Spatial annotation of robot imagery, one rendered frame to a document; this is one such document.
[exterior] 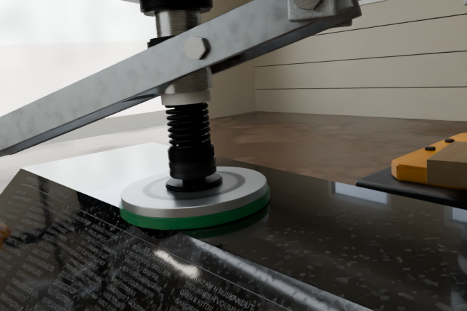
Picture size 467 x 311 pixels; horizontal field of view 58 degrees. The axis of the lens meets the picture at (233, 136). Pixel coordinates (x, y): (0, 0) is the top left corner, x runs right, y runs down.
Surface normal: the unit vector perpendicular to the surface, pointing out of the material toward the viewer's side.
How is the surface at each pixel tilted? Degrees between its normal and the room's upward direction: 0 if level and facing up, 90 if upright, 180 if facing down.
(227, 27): 90
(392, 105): 90
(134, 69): 90
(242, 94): 90
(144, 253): 45
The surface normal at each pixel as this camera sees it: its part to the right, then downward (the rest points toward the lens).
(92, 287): -0.58, -0.58
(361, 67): -0.79, 0.16
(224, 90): 0.61, 0.08
